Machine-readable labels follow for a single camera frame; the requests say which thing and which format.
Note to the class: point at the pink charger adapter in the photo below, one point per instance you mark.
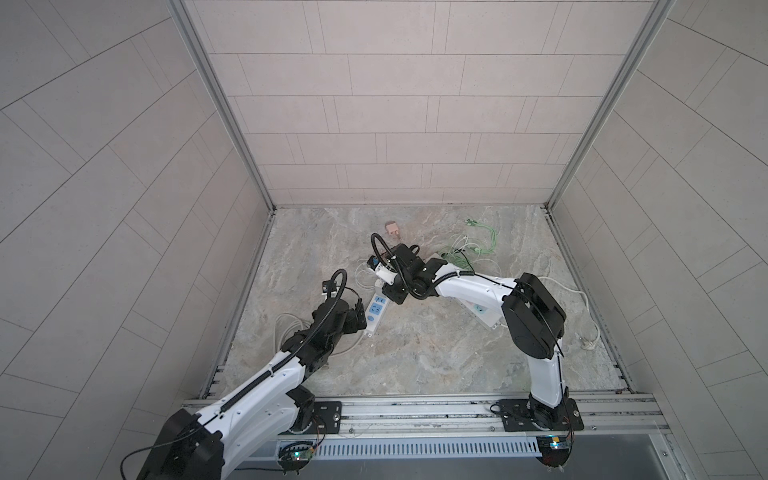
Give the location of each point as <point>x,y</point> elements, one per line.
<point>392,229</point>

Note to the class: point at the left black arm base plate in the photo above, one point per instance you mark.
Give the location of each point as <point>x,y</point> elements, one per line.
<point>322,417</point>

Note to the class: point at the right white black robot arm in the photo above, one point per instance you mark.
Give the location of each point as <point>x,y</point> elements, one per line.
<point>534,319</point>

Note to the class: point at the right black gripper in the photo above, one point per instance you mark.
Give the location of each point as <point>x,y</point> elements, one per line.
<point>391,293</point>

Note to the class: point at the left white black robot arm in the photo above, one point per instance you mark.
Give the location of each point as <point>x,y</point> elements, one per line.
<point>213,442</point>

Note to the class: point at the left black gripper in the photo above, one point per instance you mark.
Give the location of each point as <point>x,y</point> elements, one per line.
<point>351,325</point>

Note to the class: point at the left green circuit board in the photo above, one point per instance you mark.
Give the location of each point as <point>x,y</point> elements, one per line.
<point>295,456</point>

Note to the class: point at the white multicolour socket power strip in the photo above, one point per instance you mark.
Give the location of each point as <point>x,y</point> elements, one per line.
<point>488,317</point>

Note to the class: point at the right green circuit board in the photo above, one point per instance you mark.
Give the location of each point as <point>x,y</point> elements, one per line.
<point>555,451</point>

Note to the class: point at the green circuit board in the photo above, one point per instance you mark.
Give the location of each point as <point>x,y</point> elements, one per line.
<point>295,456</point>
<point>555,451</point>

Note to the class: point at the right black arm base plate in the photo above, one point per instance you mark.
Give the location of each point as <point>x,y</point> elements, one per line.
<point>516,414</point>

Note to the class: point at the aluminium mounting rail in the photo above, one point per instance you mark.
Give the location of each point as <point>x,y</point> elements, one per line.
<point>469,415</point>

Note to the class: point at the white blue socket power strip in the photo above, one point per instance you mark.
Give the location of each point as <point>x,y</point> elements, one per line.
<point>375,312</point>

